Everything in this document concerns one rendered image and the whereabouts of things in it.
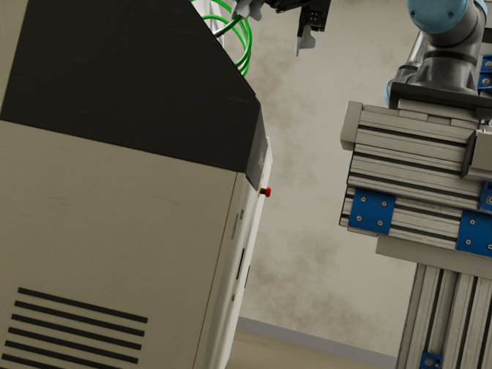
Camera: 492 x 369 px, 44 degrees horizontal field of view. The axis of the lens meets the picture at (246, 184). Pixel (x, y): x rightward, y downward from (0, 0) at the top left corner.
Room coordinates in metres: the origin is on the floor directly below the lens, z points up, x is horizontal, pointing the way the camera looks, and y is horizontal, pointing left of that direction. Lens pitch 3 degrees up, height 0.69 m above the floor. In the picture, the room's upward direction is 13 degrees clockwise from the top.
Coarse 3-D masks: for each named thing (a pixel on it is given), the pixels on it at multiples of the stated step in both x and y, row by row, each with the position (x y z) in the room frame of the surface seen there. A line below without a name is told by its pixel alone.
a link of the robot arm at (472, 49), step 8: (480, 0) 1.28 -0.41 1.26; (480, 8) 1.28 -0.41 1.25; (480, 16) 1.29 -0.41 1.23; (480, 24) 1.28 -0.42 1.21; (472, 32) 1.25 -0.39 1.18; (480, 32) 1.29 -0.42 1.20; (464, 40) 1.26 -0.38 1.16; (472, 40) 1.28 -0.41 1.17; (480, 40) 1.30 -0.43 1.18; (432, 48) 1.31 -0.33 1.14; (440, 48) 1.29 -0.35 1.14; (448, 48) 1.28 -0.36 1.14; (456, 48) 1.28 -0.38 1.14; (464, 48) 1.28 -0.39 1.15; (472, 48) 1.29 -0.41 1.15; (472, 56) 1.29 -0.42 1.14
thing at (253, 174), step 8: (264, 128) 1.66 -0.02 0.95; (256, 136) 1.43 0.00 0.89; (264, 136) 1.74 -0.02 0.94; (256, 144) 1.49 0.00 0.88; (264, 144) 1.83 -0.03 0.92; (256, 152) 1.56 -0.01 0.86; (264, 152) 1.93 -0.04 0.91; (256, 160) 1.63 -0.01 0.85; (248, 168) 1.41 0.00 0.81; (256, 168) 1.71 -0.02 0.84; (248, 176) 1.47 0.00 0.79; (256, 176) 1.79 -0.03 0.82; (256, 184) 1.88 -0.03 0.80
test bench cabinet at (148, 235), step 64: (0, 128) 1.39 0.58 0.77; (0, 192) 1.39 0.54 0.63; (64, 192) 1.38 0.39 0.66; (128, 192) 1.37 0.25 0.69; (192, 192) 1.36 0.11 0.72; (256, 192) 2.02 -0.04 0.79; (0, 256) 1.38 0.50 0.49; (64, 256) 1.37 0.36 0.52; (128, 256) 1.36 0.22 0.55; (192, 256) 1.35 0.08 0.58; (0, 320) 1.38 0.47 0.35; (64, 320) 1.37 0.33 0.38; (128, 320) 1.36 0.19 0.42; (192, 320) 1.35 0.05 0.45
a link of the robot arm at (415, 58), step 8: (416, 40) 1.95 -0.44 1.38; (424, 40) 1.92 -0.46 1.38; (416, 48) 1.93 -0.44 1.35; (424, 48) 1.92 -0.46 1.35; (416, 56) 1.92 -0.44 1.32; (408, 64) 1.91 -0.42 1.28; (416, 64) 1.90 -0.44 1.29; (400, 72) 1.92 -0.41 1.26; (408, 72) 1.90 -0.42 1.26; (416, 72) 1.90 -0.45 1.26; (392, 80) 1.96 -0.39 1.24; (400, 80) 1.91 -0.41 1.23; (384, 88) 1.98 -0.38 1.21; (384, 96) 1.97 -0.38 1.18
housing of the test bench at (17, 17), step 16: (0, 0) 1.40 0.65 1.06; (16, 0) 1.39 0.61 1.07; (0, 16) 1.39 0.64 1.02; (16, 16) 1.39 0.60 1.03; (0, 32) 1.39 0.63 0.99; (16, 32) 1.39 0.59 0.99; (0, 48) 1.39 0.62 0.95; (16, 48) 1.39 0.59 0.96; (0, 64) 1.39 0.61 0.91; (0, 80) 1.39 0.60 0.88; (0, 96) 1.39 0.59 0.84; (0, 112) 1.39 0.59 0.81
